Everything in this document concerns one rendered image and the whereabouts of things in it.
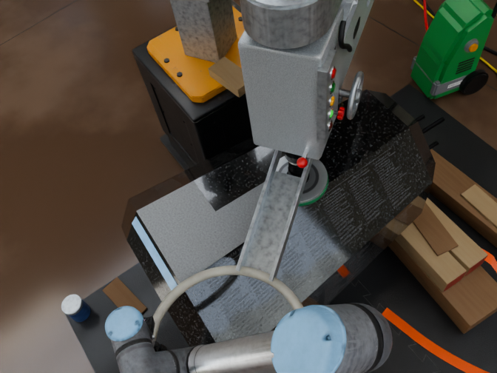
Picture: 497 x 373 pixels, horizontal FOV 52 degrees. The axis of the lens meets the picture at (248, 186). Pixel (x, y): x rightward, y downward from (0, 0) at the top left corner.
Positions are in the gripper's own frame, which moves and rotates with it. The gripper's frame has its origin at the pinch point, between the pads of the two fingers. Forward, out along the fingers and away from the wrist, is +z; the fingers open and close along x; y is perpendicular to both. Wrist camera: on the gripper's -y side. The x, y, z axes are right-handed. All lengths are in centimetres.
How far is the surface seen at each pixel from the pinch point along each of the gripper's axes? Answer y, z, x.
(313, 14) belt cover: -40, -84, 54
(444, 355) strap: -9, 83, 114
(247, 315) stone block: -16.7, 18.4, 29.5
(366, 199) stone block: -49, 7, 80
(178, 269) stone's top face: -30.2, 2.2, 8.9
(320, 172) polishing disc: -56, -5, 64
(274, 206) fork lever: -39, -13, 44
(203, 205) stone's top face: -54, 0, 20
